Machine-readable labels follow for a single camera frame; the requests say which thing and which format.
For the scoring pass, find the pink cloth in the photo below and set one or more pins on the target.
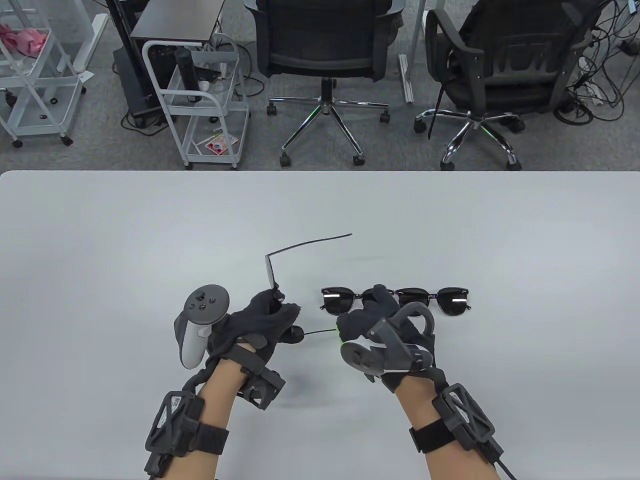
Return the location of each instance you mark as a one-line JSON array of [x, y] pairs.
[[27, 40]]

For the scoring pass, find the white power strip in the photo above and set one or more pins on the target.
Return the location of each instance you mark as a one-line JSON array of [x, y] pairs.
[[595, 95]]

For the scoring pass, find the black sunglasses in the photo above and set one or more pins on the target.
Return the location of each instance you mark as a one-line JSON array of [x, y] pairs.
[[452, 302], [271, 272], [337, 302]]

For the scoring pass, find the black bottle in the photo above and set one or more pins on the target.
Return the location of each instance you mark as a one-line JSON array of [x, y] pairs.
[[186, 70]]

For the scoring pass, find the black wrist sensor pack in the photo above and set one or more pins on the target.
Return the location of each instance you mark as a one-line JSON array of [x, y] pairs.
[[170, 420], [465, 410]]

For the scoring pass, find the red and white packet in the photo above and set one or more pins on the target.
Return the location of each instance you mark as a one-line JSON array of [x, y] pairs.
[[220, 145]]

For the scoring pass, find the white desk leg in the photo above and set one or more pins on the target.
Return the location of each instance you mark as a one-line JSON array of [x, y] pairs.
[[90, 45], [406, 75]]

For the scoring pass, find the person's right forearm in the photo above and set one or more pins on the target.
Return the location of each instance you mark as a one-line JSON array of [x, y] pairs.
[[425, 405]]

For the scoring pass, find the green cleaning cloth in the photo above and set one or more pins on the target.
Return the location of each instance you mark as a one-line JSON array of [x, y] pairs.
[[339, 334]]

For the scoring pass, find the black computer tower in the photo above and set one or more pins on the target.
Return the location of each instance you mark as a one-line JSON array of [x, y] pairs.
[[132, 85]]

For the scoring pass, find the grey handheld controller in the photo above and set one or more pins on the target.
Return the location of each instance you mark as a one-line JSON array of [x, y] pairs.
[[205, 302], [390, 350]]

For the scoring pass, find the dark side table top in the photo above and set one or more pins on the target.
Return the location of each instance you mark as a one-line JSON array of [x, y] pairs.
[[175, 22]]

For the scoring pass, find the small white round object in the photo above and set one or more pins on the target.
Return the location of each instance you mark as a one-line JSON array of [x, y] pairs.
[[204, 85]]

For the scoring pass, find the person's left forearm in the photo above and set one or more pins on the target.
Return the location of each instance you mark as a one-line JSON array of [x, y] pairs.
[[220, 395]]

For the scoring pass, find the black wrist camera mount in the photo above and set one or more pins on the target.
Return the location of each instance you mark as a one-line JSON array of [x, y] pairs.
[[265, 390]]

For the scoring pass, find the person's left hand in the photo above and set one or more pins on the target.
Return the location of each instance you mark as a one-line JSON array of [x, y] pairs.
[[250, 325]]

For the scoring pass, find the white metal rolling cart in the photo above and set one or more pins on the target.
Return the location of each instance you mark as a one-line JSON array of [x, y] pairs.
[[40, 132], [207, 109]]

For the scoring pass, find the black mesh office chair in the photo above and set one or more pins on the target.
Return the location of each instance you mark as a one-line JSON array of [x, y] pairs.
[[325, 35], [515, 60]]

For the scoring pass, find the small black box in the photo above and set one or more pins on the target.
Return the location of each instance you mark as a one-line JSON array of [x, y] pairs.
[[207, 74]]

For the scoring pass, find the person's right hand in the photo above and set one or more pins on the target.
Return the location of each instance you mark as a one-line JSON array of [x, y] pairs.
[[370, 315]]

